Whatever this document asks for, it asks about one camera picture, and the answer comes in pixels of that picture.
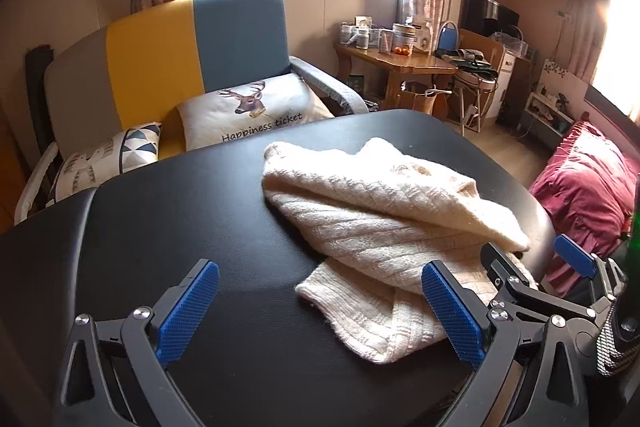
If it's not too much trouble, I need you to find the white canister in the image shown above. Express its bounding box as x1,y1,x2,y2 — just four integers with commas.
392,23,416,55

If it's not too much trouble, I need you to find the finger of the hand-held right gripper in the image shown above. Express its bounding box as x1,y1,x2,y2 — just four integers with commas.
554,234,628,308
479,243,598,325

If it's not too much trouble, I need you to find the cream knit sweater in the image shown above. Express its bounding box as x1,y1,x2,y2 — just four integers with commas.
262,137,538,365

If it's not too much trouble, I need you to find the black television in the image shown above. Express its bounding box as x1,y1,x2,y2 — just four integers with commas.
460,0,521,40

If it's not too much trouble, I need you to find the deer print pillow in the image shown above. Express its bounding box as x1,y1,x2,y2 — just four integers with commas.
176,73,335,152

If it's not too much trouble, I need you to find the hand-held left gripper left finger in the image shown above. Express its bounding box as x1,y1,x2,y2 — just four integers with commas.
52,258,221,427

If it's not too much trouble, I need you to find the bright side window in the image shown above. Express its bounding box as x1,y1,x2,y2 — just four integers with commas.
592,0,640,118

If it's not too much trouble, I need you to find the wooden desk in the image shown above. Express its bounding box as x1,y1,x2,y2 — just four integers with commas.
334,42,458,112

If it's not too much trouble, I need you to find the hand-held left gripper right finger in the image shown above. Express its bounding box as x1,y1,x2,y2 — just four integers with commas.
421,260,599,427

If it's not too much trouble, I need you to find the grey yellow blue sofa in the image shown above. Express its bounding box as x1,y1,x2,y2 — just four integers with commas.
15,0,371,228

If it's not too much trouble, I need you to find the low white shelf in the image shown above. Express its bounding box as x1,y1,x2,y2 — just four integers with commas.
520,92,576,148

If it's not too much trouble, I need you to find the white round stool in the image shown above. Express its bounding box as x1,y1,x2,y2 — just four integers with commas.
452,67,501,132

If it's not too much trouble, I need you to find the pink bedding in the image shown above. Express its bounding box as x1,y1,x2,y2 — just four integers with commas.
529,119,640,298

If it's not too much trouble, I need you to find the triangle pattern pillow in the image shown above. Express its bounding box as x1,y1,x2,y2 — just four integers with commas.
50,122,163,202

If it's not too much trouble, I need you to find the brown paper bag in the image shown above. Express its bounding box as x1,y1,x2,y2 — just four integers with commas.
397,82,453,115

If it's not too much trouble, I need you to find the wooden chair back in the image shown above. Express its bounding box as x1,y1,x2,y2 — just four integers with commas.
457,28,506,72

